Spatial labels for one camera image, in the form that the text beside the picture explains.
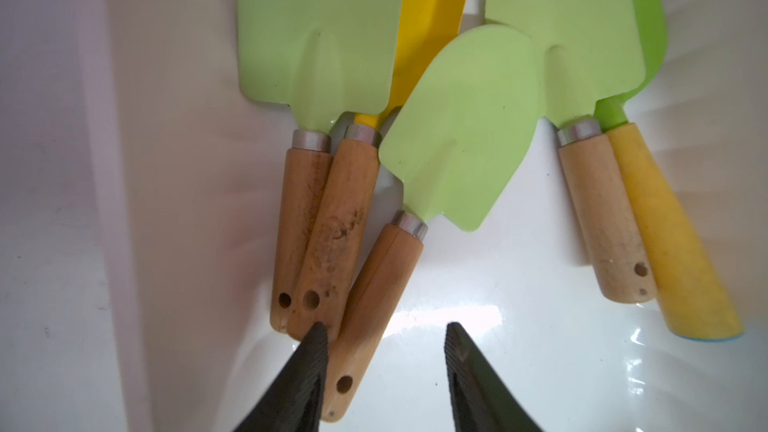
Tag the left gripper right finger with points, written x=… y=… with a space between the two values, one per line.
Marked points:
x=480 y=401

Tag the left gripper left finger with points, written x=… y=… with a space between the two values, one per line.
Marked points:
x=294 y=400

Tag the green wooden handle shovel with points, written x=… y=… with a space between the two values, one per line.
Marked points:
x=589 y=50
x=455 y=144

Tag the white storage box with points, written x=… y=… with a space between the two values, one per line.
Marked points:
x=139 y=204

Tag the green shovel yellow handle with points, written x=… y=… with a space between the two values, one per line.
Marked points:
x=692 y=298

